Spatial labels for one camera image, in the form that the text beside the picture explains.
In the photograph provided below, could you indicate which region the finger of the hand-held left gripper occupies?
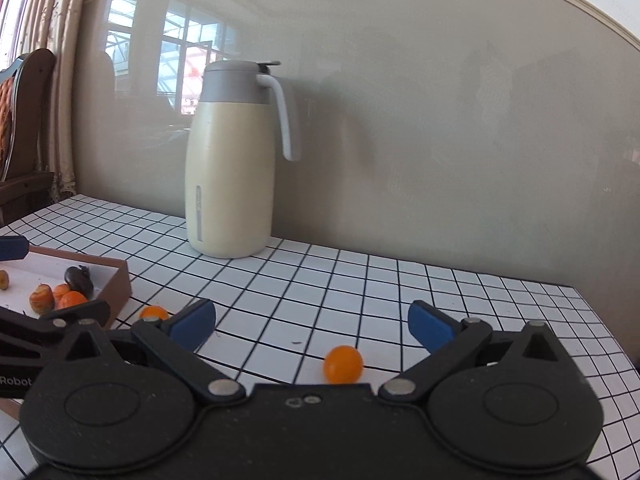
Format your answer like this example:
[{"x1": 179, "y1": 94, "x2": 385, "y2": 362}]
[
  {"x1": 0, "y1": 235, "x2": 30, "y2": 262},
  {"x1": 39, "y1": 301, "x2": 112, "y2": 334}
]

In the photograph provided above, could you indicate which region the white tray with brown rim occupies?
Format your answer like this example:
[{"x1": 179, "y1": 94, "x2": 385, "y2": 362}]
[{"x1": 0, "y1": 245, "x2": 132, "y2": 423}]

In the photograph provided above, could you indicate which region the dark purple fruit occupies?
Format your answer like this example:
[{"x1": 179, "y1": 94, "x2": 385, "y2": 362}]
[{"x1": 64, "y1": 266, "x2": 95, "y2": 297}]

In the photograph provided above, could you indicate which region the white checkered tablecloth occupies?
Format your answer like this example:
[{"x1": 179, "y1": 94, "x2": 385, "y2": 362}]
[{"x1": 0, "y1": 195, "x2": 632, "y2": 480}]

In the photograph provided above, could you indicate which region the window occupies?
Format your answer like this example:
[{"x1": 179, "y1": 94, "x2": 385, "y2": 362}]
[{"x1": 0, "y1": 0, "x2": 36, "y2": 71}]

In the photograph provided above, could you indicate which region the beige curtain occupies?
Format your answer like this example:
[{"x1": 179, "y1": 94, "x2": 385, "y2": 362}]
[{"x1": 20, "y1": 0, "x2": 90, "y2": 202}]

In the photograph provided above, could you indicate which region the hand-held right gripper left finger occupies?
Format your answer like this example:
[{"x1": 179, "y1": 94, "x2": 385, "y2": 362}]
[{"x1": 65, "y1": 298, "x2": 247, "y2": 406}]

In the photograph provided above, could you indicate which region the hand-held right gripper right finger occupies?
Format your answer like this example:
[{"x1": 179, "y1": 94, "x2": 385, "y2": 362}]
[{"x1": 378, "y1": 300, "x2": 569, "y2": 406}]

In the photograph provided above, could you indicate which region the cream thermos jug grey lid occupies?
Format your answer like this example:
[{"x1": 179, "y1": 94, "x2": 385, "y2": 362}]
[{"x1": 184, "y1": 59, "x2": 303, "y2": 259}]

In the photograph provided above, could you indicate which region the orange woven chair cushion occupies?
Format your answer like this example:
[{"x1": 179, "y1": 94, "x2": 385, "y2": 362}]
[{"x1": 0, "y1": 77, "x2": 16, "y2": 181}]

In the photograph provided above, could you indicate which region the dark wooden armchair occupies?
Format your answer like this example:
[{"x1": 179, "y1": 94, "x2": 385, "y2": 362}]
[{"x1": 0, "y1": 49, "x2": 57, "y2": 226}]

